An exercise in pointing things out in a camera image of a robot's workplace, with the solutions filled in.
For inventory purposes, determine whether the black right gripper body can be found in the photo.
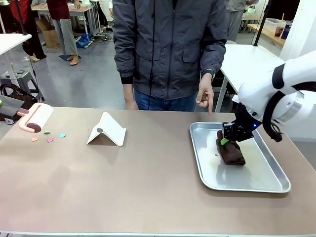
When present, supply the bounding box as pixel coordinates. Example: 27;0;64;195
233;103;260;135

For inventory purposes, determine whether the clear plastic container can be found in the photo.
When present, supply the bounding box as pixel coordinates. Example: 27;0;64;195
265;17;287;28

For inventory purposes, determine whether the person's left forearm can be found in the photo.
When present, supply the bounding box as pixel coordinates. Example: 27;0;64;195
200;46;227;79

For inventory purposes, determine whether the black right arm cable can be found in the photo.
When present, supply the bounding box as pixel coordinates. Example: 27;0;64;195
262;63;316;143

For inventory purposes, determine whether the blue bag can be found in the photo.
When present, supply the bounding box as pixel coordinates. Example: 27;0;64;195
75;33;93;49

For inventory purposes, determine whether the bystander in grey outfit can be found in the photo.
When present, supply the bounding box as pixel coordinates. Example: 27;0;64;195
226;0;247;42

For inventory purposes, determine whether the white folded roller stand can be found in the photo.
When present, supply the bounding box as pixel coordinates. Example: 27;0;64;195
86;111;127;148

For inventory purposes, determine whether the wooden table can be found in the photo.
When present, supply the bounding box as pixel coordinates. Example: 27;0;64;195
246;23;287;47

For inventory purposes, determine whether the large white table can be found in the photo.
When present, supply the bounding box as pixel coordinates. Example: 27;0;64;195
214;40;284;113

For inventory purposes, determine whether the bystander in grey trousers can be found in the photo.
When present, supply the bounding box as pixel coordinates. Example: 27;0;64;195
46;0;82;66

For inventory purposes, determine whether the person's left hand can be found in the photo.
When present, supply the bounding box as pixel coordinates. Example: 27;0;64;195
196;74;215;116

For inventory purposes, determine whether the dark blue floor mat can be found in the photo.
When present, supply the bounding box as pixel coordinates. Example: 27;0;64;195
58;54;82;61

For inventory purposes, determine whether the brown cloth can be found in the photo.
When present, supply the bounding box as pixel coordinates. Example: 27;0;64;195
216;130;247;166

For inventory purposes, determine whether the dark blue cup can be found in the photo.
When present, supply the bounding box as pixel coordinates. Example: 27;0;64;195
281;21;292;40

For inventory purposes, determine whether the thin black neck cord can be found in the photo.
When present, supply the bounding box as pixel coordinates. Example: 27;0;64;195
149;0;158;111

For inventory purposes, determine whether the grey metal stool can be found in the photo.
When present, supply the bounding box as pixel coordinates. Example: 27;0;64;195
0;70;45;102

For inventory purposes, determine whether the person's right hand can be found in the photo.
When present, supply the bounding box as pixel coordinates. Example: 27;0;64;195
124;83;139;111

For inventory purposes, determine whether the pink lint roller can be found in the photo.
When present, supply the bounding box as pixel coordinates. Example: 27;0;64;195
0;95;54;134

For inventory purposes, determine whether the black pole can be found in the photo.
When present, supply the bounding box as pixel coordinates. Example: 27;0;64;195
14;0;30;37
253;0;270;47

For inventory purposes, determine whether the bystander in dark clothes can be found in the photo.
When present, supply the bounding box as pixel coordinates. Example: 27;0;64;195
9;0;47;62

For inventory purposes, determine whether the small white table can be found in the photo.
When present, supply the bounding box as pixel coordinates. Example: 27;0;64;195
0;33;33;56

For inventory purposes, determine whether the clear drink cup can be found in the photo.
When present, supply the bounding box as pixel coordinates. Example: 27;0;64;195
275;21;285;38

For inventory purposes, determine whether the silver metal tray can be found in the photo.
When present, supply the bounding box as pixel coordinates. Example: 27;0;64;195
189;121;291;194

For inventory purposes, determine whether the white desk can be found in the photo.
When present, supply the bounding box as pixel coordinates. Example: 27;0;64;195
31;3;102;37

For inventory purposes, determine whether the person in grey jacket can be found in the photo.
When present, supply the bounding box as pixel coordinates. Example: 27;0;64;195
112;0;228;112

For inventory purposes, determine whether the cardboard box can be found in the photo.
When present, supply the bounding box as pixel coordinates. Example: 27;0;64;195
36;18;61;49

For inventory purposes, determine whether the person's right forearm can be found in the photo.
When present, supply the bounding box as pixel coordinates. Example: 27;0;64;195
114;49;135;86

